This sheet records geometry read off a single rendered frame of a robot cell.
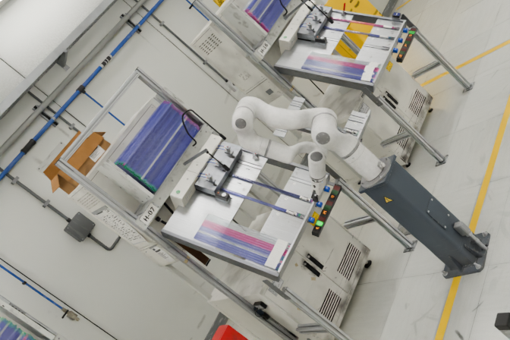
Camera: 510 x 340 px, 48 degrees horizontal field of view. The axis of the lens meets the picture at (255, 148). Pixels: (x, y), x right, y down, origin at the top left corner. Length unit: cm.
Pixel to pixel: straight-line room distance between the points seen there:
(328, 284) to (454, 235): 86
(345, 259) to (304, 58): 139
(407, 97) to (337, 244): 138
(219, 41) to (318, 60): 70
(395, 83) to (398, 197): 169
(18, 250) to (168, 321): 127
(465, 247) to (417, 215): 33
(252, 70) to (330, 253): 141
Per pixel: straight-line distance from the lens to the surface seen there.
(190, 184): 327
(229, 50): 411
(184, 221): 323
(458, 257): 316
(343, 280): 362
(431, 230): 302
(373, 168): 284
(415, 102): 452
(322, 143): 269
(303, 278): 345
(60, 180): 351
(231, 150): 339
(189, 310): 488
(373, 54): 401
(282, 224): 313
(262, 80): 415
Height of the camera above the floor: 192
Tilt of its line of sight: 14 degrees down
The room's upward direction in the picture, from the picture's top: 49 degrees counter-clockwise
